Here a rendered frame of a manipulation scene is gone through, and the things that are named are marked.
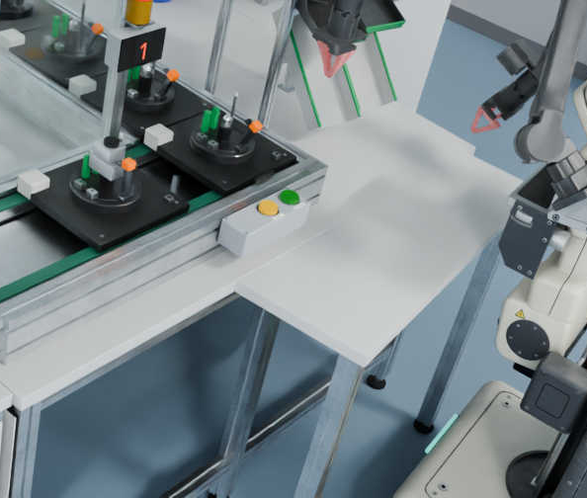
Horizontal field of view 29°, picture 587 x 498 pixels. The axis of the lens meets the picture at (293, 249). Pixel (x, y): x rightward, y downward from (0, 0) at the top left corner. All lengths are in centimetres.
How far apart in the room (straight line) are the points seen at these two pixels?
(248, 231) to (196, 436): 103
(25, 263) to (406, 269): 82
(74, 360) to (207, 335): 146
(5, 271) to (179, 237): 33
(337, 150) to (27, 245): 92
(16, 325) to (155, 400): 130
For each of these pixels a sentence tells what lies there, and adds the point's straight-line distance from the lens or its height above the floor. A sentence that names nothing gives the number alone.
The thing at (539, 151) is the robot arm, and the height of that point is 125.
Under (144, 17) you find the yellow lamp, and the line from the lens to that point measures 223.
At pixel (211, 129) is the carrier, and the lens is 247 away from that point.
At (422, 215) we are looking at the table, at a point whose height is 86.
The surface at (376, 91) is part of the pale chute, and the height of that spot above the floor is 102.
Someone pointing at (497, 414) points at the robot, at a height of 28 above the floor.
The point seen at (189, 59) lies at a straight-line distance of 303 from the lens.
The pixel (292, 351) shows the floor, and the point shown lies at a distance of 346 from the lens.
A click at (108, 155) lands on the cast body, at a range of 216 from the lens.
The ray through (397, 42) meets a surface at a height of 62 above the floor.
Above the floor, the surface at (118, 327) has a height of 86.
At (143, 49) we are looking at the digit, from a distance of 227.
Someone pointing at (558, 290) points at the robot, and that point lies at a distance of 250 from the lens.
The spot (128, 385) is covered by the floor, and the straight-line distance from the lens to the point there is 323.
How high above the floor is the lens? 223
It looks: 35 degrees down
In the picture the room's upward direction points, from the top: 15 degrees clockwise
